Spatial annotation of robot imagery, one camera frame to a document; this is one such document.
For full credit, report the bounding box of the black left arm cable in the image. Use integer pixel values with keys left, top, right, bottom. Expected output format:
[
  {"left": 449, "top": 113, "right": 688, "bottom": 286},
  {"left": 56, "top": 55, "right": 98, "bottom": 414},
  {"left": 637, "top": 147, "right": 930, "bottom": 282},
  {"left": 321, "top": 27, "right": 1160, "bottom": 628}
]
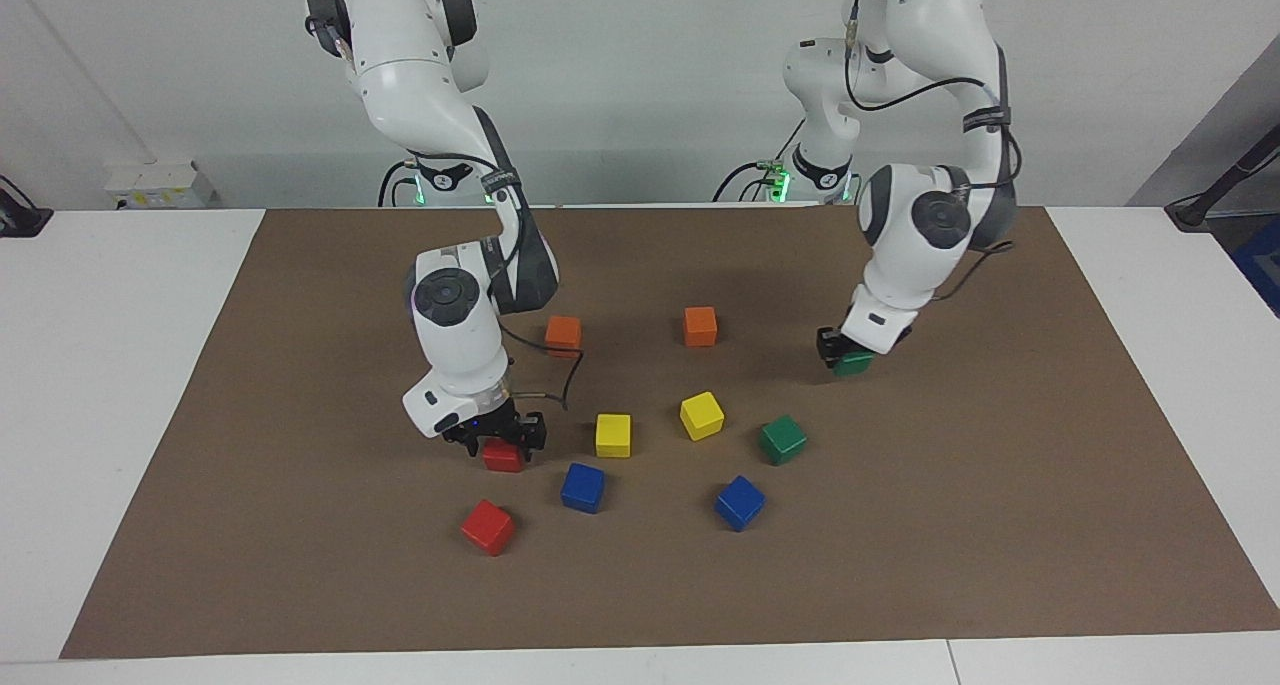
[{"left": 844, "top": 0, "right": 1023, "bottom": 302}]

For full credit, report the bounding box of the black right base cable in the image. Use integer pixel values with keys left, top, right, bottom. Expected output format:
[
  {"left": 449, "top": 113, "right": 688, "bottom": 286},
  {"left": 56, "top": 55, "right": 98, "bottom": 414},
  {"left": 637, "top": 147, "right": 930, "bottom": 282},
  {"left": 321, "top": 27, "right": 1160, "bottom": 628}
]
[{"left": 377, "top": 159, "right": 419, "bottom": 208}]

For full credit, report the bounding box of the black base cable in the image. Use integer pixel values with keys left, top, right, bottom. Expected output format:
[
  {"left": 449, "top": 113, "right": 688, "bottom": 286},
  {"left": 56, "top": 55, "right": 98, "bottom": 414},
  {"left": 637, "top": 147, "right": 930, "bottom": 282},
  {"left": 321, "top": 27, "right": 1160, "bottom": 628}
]
[
  {"left": 712, "top": 115, "right": 807, "bottom": 204},
  {"left": 377, "top": 159, "right": 419, "bottom": 208}
]

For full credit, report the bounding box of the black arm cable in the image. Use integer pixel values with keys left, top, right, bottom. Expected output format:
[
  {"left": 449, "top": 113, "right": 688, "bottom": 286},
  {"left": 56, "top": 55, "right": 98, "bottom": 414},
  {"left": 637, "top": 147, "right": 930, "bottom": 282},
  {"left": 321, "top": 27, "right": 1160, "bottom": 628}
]
[
  {"left": 405, "top": 150, "right": 587, "bottom": 412},
  {"left": 844, "top": 0, "right": 1023, "bottom": 302}
]

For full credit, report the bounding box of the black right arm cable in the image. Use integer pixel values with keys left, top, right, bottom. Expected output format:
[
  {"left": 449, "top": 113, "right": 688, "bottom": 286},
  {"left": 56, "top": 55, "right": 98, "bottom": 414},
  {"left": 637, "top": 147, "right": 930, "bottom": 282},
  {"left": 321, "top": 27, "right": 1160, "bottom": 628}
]
[{"left": 405, "top": 150, "right": 587, "bottom": 412}]

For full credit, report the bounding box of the black stand pole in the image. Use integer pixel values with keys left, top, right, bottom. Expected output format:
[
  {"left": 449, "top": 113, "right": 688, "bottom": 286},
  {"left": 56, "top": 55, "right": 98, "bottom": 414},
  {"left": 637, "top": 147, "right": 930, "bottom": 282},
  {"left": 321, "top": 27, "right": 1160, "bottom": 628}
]
[{"left": 1165, "top": 120, "right": 1280, "bottom": 232}]

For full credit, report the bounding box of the white wall power box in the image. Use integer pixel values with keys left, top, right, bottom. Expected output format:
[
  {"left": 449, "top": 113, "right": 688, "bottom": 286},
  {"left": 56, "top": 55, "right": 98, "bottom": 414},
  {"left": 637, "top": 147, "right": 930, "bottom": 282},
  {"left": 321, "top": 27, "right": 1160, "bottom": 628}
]
[{"left": 104, "top": 160, "right": 217, "bottom": 212}]

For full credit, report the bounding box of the blue wooden cube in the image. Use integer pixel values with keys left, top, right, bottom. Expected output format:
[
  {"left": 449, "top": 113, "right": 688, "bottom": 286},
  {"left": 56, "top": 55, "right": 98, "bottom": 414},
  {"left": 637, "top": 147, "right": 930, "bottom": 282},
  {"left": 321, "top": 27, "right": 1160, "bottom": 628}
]
[
  {"left": 560, "top": 462, "right": 607, "bottom": 515},
  {"left": 714, "top": 475, "right": 767, "bottom": 533}
]

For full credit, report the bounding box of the black left base cable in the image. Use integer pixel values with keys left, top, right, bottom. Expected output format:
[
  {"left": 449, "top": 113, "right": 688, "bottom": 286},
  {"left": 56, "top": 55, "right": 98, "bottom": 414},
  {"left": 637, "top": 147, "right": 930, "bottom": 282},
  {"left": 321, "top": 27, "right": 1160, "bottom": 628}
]
[{"left": 712, "top": 115, "right": 807, "bottom": 204}]

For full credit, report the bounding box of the brown table mat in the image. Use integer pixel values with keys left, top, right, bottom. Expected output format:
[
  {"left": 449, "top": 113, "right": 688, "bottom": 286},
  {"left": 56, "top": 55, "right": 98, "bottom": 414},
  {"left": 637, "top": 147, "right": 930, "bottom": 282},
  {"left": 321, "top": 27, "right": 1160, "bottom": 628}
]
[{"left": 60, "top": 205, "right": 1280, "bottom": 659}]

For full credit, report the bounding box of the blue crate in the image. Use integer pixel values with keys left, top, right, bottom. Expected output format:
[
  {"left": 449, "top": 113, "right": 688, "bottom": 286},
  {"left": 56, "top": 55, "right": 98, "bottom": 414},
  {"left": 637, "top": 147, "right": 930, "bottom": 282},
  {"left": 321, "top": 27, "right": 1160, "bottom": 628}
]
[{"left": 1230, "top": 213, "right": 1280, "bottom": 318}]

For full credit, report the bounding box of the black clamp mount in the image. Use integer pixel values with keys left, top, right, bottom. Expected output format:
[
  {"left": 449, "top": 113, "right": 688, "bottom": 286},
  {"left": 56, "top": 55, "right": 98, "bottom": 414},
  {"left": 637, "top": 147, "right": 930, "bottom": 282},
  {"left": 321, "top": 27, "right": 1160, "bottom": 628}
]
[{"left": 0, "top": 175, "right": 53, "bottom": 238}]

